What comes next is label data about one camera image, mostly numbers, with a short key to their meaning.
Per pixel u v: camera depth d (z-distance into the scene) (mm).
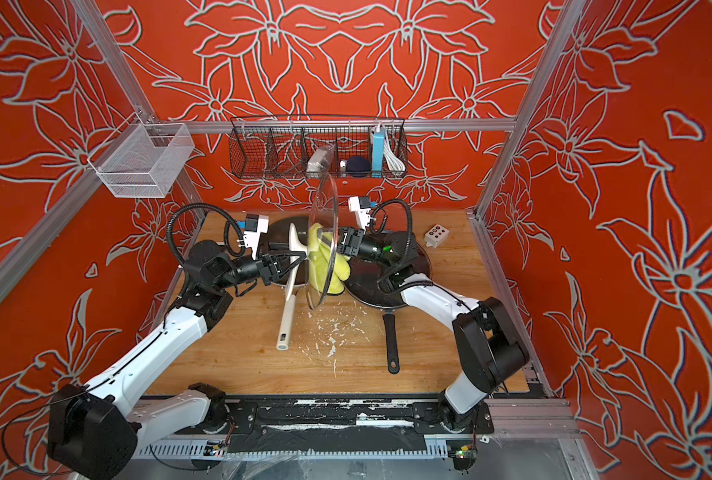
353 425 727
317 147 970
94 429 385
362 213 660
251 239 597
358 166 975
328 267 686
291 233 613
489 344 455
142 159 908
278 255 600
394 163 911
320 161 917
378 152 876
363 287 1014
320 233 645
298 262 640
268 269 597
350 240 626
